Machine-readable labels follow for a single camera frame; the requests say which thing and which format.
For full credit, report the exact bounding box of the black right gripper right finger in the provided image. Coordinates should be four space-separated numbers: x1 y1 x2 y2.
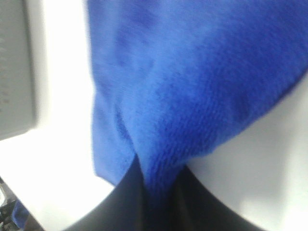
170 167 262 231

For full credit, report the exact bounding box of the blue towel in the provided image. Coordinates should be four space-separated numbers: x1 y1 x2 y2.
87 0 308 199

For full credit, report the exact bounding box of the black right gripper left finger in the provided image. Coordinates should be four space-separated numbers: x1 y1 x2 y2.
67 156 147 231

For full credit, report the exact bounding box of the grey perforated plastic basket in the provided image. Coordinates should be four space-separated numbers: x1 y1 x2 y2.
0 0 38 140

